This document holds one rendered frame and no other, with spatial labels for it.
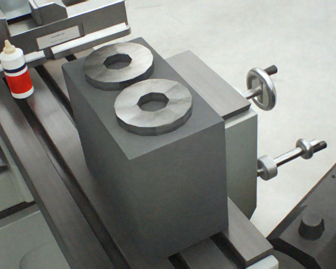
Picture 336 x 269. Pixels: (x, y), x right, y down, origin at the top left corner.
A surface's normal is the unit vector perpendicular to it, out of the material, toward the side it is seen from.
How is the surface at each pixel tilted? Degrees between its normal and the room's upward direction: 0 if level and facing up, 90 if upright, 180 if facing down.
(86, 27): 90
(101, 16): 90
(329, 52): 0
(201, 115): 0
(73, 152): 0
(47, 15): 90
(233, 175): 90
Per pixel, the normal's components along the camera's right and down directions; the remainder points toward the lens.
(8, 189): 0.48, 0.54
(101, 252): -0.09, -0.75
